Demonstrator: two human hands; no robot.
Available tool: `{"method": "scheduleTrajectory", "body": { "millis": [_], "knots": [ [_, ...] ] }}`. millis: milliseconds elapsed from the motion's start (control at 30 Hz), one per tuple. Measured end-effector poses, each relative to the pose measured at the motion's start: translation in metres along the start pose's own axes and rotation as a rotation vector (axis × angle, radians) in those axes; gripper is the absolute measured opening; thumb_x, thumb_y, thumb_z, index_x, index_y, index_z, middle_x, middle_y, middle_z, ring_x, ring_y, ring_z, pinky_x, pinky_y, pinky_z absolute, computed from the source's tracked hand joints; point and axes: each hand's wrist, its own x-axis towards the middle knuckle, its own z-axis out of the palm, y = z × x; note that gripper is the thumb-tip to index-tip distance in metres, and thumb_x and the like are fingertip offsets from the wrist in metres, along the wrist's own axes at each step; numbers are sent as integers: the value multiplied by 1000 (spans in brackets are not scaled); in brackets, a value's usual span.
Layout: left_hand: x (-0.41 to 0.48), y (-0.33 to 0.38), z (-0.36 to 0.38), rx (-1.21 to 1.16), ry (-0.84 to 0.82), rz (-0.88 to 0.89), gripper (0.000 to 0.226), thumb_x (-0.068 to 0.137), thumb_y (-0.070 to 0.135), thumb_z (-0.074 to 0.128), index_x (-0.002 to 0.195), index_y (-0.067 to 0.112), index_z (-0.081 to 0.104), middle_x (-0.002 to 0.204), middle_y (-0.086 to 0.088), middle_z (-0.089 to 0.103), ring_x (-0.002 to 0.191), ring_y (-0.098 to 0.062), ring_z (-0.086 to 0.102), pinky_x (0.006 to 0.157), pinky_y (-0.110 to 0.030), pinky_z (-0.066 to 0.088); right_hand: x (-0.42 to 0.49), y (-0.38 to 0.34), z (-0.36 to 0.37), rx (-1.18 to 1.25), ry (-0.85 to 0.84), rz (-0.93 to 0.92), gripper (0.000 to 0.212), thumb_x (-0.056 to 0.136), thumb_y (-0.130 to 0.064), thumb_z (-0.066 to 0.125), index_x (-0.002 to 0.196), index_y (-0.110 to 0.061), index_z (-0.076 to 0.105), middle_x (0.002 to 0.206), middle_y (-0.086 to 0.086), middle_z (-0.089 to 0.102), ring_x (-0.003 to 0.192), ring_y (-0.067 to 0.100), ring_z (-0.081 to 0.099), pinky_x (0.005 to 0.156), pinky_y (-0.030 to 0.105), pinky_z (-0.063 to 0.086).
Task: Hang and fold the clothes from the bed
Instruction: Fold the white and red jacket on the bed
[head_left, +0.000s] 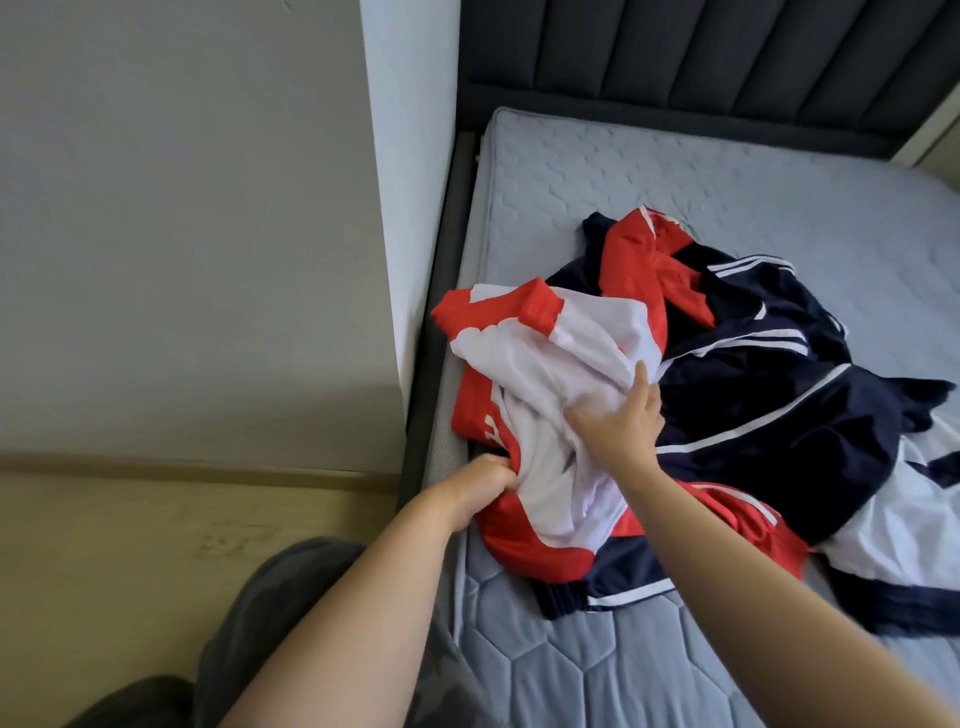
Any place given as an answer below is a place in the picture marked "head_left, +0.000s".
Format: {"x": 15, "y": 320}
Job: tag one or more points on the dark grey upholstered headboard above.
{"x": 675, "y": 45}

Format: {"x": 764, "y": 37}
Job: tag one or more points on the red and white jacket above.
{"x": 555, "y": 450}

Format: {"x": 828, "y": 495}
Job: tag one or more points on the red and navy sports jacket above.
{"x": 780, "y": 420}

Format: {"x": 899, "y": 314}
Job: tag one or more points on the person's right hand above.
{"x": 618, "y": 432}

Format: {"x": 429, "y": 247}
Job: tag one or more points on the person's left forearm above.
{"x": 360, "y": 630}

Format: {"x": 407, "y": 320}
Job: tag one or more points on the white and navy garment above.
{"x": 908, "y": 525}

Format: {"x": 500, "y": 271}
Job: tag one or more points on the person's right forearm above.
{"x": 765, "y": 615}

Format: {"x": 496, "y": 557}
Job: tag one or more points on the grey quilted bed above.
{"x": 750, "y": 165}

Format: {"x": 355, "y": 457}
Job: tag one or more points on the person's left hand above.
{"x": 473, "y": 488}

